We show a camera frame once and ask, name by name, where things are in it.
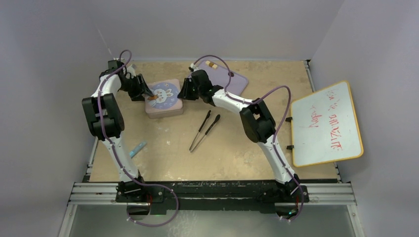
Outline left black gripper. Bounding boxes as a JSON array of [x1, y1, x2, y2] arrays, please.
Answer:
[[120, 75, 153, 101]]

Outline silver metal box lid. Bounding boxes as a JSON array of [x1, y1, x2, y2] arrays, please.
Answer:
[[145, 79, 183, 109]]

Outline black metal tongs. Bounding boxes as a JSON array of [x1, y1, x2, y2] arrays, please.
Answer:
[[188, 110, 221, 153]]

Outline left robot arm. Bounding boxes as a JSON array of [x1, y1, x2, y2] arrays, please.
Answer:
[[82, 59, 153, 202]]

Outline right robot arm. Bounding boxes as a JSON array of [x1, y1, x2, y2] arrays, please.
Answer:
[[179, 68, 309, 204]]

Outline purple plastic tray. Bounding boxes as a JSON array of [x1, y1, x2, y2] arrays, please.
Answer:
[[196, 60, 249, 96]]

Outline blue small marker cap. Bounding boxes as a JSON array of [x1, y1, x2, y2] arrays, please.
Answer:
[[129, 141, 147, 158]]

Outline yellow framed whiteboard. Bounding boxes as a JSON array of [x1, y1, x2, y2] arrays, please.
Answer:
[[290, 80, 364, 167]]

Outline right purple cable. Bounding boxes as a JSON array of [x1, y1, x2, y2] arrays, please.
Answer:
[[193, 54, 305, 223]]

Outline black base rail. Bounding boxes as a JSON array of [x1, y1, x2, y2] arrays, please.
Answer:
[[69, 180, 356, 218]]

